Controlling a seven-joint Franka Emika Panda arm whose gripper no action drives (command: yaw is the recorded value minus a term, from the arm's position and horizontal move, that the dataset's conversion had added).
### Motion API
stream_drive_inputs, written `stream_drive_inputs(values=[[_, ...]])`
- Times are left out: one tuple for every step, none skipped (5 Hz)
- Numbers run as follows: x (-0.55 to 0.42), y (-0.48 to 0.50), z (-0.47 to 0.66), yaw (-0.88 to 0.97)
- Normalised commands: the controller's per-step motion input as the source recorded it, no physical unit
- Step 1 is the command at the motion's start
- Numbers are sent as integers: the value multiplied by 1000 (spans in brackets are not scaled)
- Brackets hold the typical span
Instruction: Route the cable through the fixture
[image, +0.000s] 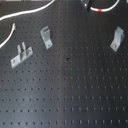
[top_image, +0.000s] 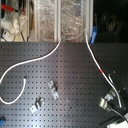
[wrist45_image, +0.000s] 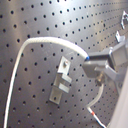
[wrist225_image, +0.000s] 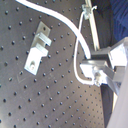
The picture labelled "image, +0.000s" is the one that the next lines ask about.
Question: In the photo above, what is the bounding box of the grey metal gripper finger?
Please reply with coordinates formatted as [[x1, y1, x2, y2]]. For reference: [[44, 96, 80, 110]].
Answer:
[[81, 0, 91, 10]]

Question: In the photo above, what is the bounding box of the white cable with red band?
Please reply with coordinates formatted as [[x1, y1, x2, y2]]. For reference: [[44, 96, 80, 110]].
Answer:
[[0, 0, 121, 49]]

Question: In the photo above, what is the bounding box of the grey right cable clip bracket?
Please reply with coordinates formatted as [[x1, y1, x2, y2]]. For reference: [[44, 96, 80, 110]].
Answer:
[[110, 27, 125, 51]]

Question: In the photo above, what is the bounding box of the grey cable clip bracket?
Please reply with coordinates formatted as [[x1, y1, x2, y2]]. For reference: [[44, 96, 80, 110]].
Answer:
[[110, 27, 125, 51], [40, 26, 53, 49], [10, 43, 33, 68]]

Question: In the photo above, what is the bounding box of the grey middle cable clip bracket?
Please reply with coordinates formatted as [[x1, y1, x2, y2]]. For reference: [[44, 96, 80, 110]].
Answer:
[[40, 26, 53, 49]]

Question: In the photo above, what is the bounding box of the grey left cable clip bracket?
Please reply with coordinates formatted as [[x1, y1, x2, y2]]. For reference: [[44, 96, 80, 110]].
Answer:
[[10, 43, 33, 68]]

